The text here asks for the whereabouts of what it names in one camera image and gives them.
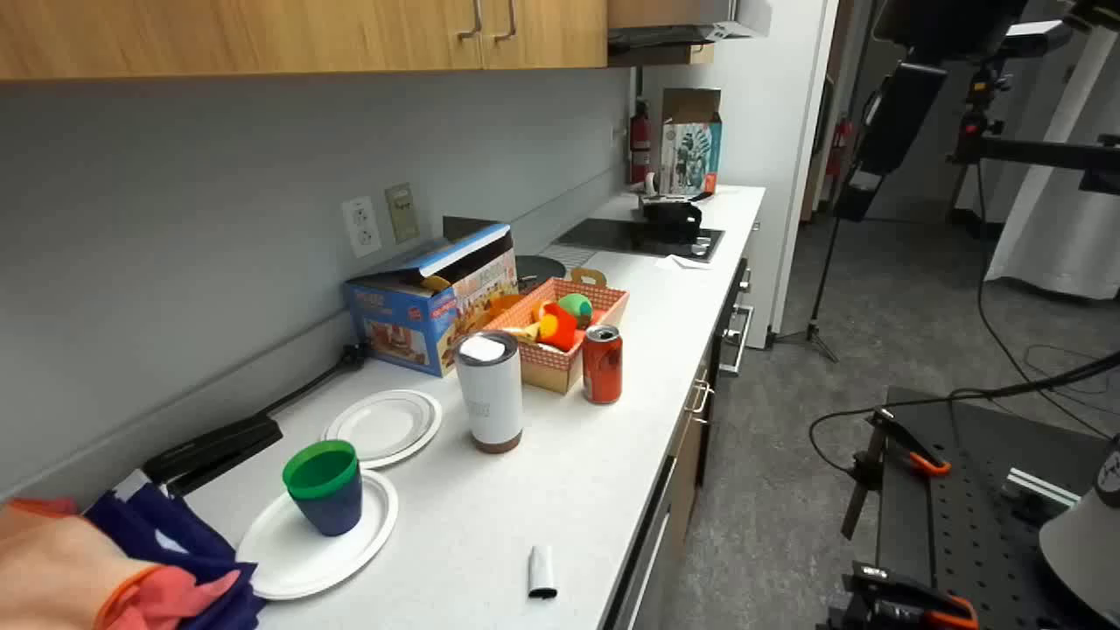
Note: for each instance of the orange cloth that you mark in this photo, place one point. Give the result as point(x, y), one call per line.
point(47, 573)

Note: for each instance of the aluminium bar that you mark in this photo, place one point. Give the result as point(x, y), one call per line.
point(1043, 485)

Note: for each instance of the white curtain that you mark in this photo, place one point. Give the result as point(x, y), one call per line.
point(1054, 185)

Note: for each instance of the brown cardboard box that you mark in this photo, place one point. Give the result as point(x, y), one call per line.
point(691, 106)

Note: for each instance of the blue white carton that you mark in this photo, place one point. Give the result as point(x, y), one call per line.
point(698, 155)

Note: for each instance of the dark dishwasher front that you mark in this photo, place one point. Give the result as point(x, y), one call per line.
point(648, 562)

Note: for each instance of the black pot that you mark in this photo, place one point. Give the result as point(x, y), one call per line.
point(670, 218)

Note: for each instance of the orange slice toy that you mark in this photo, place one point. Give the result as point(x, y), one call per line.
point(527, 330)

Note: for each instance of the red wall fire extinguisher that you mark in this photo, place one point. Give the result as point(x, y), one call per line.
point(840, 140)

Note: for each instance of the black cooktop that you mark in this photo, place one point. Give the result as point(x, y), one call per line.
point(607, 234)

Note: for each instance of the wooden wall cabinet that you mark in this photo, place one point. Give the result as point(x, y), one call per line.
point(292, 73)

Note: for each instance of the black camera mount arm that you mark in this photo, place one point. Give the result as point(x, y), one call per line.
point(1026, 147)

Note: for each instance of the stereo camera bar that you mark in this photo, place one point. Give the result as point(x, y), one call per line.
point(1038, 37)

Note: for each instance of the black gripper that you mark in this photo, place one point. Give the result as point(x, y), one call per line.
point(904, 116)

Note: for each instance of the range hood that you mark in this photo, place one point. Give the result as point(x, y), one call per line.
point(670, 45)

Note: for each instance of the orange checkered cardboard basket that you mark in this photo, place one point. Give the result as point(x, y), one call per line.
point(548, 368)

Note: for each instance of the wooden cabinet door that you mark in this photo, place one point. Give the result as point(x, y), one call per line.
point(561, 28)
point(231, 32)

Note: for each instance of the white tumbler with lid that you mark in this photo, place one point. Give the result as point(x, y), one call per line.
point(492, 388)

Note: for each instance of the blue toy food box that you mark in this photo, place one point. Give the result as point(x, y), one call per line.
point(420, 317)

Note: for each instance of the beige wall switch plate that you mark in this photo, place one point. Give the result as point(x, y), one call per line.
point(403, 210)

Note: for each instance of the grey round plate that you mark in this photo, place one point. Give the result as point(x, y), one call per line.
point(539, 272)

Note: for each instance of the green toy ball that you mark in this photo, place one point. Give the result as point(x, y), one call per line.
point(576, 307)

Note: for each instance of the white wall power outlet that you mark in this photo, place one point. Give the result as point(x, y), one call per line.
point(361, 224)

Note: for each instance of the green cup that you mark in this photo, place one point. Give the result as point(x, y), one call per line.
point(323, 490)

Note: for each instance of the black tripod pole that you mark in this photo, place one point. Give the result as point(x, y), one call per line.
point(826, 273)

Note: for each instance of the red toy food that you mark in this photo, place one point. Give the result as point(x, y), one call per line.
point(561, 330)

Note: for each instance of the black perforated robot table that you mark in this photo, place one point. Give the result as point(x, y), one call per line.
point(968, 526)

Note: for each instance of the white bottle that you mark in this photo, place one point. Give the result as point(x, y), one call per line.
point(665, 160)

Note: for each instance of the small white lighter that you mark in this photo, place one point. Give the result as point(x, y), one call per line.
point(543, 573)

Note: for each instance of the white plate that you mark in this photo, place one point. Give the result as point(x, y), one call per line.
point(301, 562)
point(385, 426)

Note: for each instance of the red soda can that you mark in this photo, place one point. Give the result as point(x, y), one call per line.
point(602, 366)

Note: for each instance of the black flat device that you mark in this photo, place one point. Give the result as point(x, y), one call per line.
point(211, 451)

